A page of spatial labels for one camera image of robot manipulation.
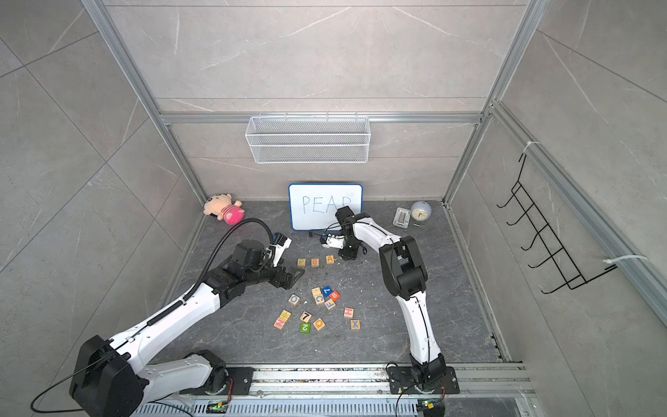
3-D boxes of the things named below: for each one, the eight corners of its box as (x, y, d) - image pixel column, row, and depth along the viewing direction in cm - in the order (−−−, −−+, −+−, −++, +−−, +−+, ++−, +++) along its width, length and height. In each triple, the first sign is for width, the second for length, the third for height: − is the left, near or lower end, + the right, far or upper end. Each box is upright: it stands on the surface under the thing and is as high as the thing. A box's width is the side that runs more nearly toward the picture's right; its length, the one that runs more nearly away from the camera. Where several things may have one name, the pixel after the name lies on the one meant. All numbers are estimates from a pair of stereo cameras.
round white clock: (411, 223, 113) (415, 211, 107) (409, 212, 117) (412, 201, 111) (427, 223, 113) (432, 211, 107) (424, 212, 117) (429, 201, 111)
